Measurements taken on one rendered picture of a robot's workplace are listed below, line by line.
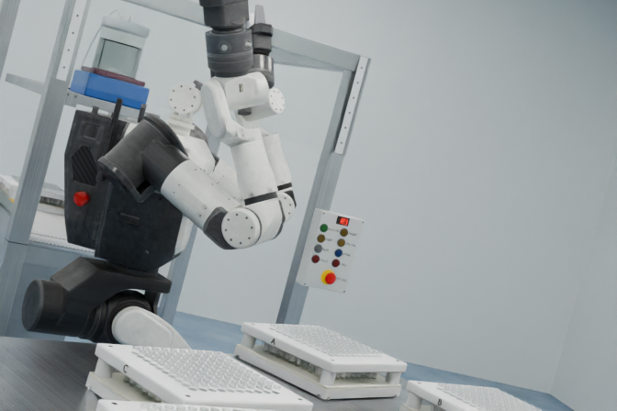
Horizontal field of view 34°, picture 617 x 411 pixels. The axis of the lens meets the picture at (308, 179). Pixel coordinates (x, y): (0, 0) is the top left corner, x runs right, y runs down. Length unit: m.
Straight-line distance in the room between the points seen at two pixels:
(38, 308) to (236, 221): 0.52
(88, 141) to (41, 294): 0.34
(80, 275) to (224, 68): 0.60
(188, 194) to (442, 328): 5.22
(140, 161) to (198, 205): 0.15
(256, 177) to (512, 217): 5.29
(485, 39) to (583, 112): 0.88
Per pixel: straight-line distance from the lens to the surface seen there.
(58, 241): 3.27
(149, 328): 2.29
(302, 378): 1.95
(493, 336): 7.25
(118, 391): 1.56
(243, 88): 1.96
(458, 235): 7.02
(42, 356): 1.75
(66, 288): 2.24
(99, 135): 2.23
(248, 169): 1.94
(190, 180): 2.00
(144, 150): 2.03
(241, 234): 1.93
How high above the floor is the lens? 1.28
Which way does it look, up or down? 2 degrees down
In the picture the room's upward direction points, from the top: 15 degrees clockwise
